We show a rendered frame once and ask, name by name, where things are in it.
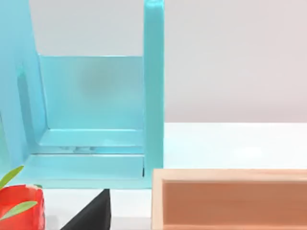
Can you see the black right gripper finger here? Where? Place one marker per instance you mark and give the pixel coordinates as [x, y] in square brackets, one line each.
[97, 213]

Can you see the red plant pot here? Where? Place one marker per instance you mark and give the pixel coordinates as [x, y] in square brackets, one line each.
[22, 208]

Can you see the green plant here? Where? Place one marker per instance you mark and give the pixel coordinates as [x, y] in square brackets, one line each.
[18, 207]

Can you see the light blue rack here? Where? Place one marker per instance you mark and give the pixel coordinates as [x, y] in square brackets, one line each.
[93, 100]

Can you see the shallow salmon-coloured box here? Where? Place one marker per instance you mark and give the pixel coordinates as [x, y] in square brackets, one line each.
[230, 201]

